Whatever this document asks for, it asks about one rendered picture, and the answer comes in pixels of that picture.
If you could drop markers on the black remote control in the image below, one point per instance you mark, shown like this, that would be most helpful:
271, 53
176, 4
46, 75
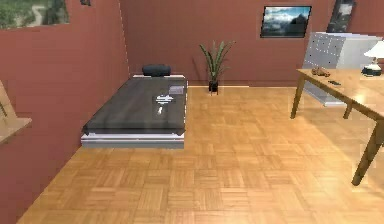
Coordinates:
334, 82

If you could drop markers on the white table lamp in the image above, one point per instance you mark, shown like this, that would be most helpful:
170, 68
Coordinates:
375, 58

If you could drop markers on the dark blue pillow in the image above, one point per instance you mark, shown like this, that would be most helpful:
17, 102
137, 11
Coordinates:
156, 70

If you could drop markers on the green house plant black pot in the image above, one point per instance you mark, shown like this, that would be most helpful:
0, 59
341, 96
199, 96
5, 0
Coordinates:
215, 63

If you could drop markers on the framed mountain landscape picture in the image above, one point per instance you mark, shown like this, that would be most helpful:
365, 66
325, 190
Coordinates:
285, 21

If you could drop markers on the framed dark portrait picture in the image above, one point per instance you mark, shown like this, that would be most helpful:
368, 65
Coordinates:
341, 16

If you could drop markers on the brown lumpy object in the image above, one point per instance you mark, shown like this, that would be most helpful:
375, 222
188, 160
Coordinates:
320, 71

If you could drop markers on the light wooden furniture piece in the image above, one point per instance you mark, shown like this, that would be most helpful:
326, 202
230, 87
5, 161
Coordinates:
10, 123

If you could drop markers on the small dark wall fixture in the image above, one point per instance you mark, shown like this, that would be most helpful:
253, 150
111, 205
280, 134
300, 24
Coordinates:
85, 2

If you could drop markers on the window with green view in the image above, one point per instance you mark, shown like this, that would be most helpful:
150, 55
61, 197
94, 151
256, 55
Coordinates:
31, 12

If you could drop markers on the white shelf unit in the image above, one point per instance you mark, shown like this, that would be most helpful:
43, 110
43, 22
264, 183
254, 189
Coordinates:
333, 63

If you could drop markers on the wooden table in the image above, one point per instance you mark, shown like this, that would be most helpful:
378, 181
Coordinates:
353, 93

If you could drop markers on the grey bed with white base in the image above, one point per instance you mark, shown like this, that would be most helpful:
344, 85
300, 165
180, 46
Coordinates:
133, 110

